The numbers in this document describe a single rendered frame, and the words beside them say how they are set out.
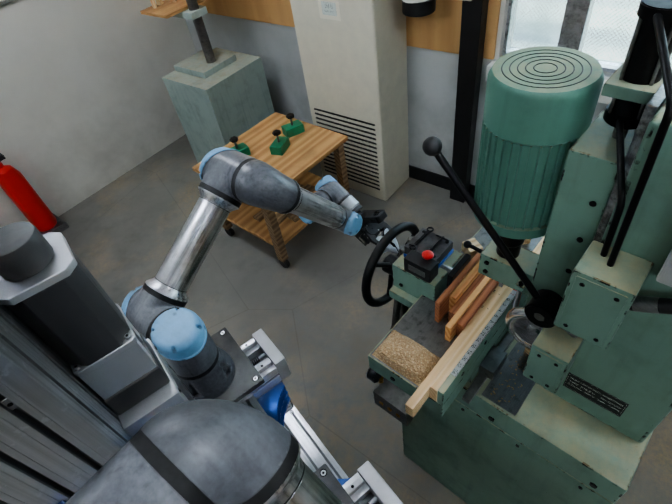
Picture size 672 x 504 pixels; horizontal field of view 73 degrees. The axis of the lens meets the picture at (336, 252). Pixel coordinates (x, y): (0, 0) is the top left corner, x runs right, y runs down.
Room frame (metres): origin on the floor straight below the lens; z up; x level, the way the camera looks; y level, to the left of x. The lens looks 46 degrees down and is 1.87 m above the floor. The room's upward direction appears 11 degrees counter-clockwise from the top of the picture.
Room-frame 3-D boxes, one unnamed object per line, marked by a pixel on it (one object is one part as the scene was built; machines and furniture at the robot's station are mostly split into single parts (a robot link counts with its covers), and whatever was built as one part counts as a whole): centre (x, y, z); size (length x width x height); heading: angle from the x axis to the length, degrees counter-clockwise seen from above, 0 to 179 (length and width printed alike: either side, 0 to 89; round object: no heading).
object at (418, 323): (0.74, -0.29, 0.87); 0.61 x 0.30 x 0.06; 131
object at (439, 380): (0.64, -0.38, 0.92); 0.60 x 0.02 x 0.05; 131
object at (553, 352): (0.43, -0.39, 1.02); 0.09 x 0.07 x 0.12; 131
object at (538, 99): (0.68, -0.39, 1.35); 0.18 x 0.18 x 0.31
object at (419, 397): (0.60, -0.30, 0.92); 0.55 x 0.02 x 0.04; 131
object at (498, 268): (0.66, -0.40, 1.03); 0.14 x 0.07 x 0.09; 41
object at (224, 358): (0.66, 0.40, 0.87); 0.15 x 0.15 x 0.10
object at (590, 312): (0.41, -0.41, 1.22); 0.09 x 0.08 x 0.15; 41
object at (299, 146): (2.15, 0.25, 0.32); 0.66 x 0.57 x 0.64; 132
